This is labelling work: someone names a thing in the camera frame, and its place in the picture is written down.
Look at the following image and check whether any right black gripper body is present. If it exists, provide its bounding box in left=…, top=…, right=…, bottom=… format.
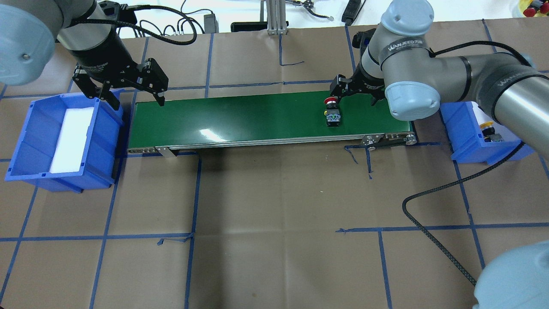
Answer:
left=330, top=30, right=386, bottom=100

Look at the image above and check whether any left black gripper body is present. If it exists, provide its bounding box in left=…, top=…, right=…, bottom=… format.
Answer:
left=69, top=30, right=169, bottom=97

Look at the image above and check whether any red push button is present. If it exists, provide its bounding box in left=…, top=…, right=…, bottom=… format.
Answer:
left=324, top=97, right=341, bottom=127

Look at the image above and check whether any yellow push button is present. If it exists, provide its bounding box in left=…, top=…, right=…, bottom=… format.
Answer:
left=479, top=121, right=504, bottom=142

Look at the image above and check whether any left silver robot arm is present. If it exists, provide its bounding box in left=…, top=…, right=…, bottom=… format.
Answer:
left=0, top=0, right=169, bottom=111

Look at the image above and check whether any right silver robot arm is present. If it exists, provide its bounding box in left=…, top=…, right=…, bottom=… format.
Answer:
left=331, top=0, right=548, bottom=151

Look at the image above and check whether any yellow plate of buttons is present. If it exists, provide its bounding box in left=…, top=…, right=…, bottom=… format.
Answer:
left=518, top=0, right=549, bottom=18

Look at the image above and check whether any green conveyor belt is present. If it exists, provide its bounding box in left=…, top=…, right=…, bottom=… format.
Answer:
left=127, top=91, right=418, bottom=155

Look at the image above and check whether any white foam pad left bin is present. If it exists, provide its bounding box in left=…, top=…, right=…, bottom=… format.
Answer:
left=49, top=107, right=94, bottom=173

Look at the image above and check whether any white foam pad bin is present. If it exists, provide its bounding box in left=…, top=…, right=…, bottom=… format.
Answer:
left=472, top=102, right=493, bottom=129
left=49, top=107, right=94, bottom=173

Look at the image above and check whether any left blue plastic bin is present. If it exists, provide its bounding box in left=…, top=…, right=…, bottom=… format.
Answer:
left=5, top=93, right=124, bottom=193

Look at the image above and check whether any blue plastic bin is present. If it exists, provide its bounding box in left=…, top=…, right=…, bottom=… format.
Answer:
left=5, top=93, right=124, bottom=193
left=440, top=102, right=521, bottom=165

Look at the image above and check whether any black power adapter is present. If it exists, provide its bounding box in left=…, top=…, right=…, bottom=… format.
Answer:
left=203, top=13, right=219, bottom=33

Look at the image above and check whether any right blue plastic bin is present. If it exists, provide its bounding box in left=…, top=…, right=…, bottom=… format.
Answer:
left=440, top=102, right=521, bottom=165

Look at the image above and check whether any white foam pad right bin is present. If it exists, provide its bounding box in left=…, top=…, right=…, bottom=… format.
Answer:
left=472, top=102, right=493, bottom=129

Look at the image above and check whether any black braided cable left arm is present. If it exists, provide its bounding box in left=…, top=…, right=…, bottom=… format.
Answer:
left=116, top=4, right=199, bottom=45

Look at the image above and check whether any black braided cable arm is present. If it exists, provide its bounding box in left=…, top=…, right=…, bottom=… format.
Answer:
left=401, top=142, right=526, bottom=287
left=116, top=4, right=199, bottom=45

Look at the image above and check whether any aluminium frame post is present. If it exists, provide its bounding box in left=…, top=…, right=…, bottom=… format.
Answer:
left=259, top=0, right=288, bottom=35

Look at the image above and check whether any black braided cable right arm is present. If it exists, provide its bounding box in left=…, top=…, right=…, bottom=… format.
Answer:
left=401, top=142, right=526, bottom=287

